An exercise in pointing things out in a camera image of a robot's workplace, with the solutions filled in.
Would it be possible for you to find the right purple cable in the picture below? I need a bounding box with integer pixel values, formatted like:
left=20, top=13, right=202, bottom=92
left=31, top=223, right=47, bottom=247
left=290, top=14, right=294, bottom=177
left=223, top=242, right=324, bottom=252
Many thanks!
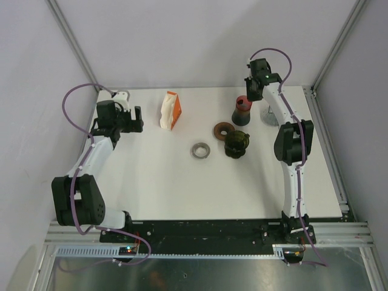
left=248, top=47, right=328, bottom=267

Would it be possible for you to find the clear glass dripper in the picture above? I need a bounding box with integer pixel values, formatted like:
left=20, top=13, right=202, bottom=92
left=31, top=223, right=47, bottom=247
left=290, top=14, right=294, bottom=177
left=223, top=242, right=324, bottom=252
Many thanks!
left=260, top=106, right=279, bottom=127

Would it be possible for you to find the grey slotted cable duct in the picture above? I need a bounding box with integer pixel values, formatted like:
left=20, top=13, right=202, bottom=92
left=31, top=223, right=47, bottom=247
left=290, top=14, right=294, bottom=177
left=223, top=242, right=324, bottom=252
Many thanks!
left=55, top=245, right=284, bottom=259

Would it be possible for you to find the purple cable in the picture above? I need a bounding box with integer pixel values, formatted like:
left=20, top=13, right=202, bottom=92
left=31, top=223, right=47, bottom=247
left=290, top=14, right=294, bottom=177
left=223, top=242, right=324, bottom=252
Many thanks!
left=248, top=47, right=328, bottom=267
left=62, top=83, right=152, bottom=267

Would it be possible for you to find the brown wooden ring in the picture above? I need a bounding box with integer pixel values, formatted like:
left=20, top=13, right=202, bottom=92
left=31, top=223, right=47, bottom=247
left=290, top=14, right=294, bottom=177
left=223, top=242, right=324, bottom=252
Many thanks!
left=213, top=121, right=235, bottom=141

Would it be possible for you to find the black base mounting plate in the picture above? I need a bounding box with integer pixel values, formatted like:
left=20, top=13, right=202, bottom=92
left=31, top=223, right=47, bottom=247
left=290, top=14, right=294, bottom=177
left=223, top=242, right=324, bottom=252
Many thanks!
left=99, top=218, right=316, bottom=255

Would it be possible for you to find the orange coffee filter box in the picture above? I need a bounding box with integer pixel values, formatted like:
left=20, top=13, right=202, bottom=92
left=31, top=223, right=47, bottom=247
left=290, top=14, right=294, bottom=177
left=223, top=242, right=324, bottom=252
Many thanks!
left=159, top=91, right=182, bottom=131

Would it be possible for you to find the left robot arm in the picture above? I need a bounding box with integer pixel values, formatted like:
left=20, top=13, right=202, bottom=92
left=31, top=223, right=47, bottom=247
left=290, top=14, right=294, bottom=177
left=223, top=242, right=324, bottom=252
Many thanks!
left=52, top=99, right=144, bottom=243

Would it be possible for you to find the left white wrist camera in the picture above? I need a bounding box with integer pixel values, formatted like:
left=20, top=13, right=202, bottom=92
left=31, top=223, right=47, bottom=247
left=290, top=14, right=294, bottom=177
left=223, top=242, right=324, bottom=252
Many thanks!
left=112, top=90, right=130, bottom=112

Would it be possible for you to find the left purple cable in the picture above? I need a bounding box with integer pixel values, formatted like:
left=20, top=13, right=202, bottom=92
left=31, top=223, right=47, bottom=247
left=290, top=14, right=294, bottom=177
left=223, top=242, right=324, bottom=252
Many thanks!
left=62, top=83, right=152, bottom=267

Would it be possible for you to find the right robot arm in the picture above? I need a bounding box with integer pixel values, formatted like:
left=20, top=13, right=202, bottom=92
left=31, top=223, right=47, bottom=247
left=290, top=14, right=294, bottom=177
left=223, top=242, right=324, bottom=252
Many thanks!
left=245, top=58, right=314, bottom=243

